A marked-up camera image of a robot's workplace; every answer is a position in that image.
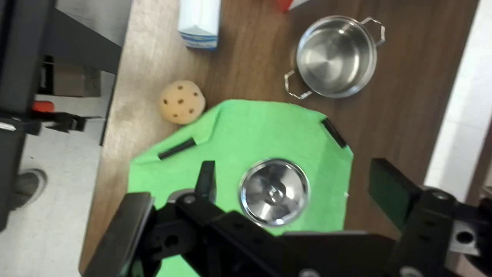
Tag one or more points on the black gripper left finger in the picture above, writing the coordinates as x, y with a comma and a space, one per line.
204, 179

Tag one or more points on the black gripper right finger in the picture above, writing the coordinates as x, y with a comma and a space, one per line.
394, 190

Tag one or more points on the small steel cup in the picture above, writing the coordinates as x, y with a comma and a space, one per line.
274, 193

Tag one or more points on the green cloth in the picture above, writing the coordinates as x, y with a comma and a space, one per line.
255, 133

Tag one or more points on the tan dotted foam ball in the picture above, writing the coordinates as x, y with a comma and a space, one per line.
181, 103

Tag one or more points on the blue white milk carton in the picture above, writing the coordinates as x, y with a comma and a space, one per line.
200, 21

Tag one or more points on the grey sneaker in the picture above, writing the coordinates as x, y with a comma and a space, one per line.
31, 187

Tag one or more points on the black metal stand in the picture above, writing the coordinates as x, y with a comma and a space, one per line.
23, 52

